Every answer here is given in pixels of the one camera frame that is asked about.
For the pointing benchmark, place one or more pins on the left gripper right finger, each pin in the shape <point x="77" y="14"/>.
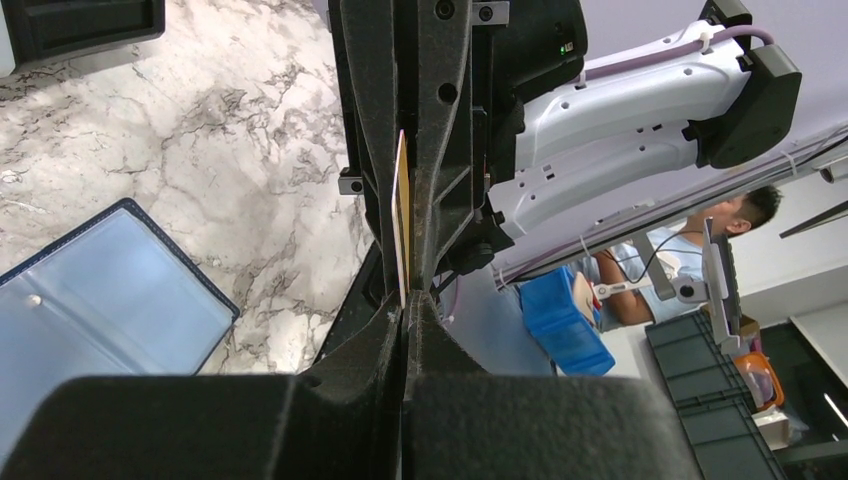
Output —
<point x="460" y="422"/>

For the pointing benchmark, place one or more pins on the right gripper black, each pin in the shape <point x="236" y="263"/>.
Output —
<point x="457" y="77"/>

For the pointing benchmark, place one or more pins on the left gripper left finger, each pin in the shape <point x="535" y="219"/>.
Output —
<point x="337" y="420"/>

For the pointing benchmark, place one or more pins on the gold credit card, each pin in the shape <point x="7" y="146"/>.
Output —
<point x="400" y="211"/>

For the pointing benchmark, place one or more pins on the blue card holder wallet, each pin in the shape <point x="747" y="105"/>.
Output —
<point x="114" y="296"/>

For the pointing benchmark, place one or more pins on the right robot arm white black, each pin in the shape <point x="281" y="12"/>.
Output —
<point x="718" y="93"/>

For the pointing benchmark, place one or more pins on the blue plastic bin background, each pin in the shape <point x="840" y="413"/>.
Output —
<point x="562" y="314"/>

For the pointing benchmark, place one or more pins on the person in blue shirt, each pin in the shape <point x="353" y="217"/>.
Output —
<point x="680" y="253"/>

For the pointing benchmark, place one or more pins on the dark green crate background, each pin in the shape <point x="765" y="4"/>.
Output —
<point x="713" y="403"/>

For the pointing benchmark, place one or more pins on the grey equipment stand background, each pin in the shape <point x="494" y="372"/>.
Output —
<point x="715" y="288"/>

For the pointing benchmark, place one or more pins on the orange container background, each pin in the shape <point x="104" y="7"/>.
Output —
<point x="761" y="379"/>

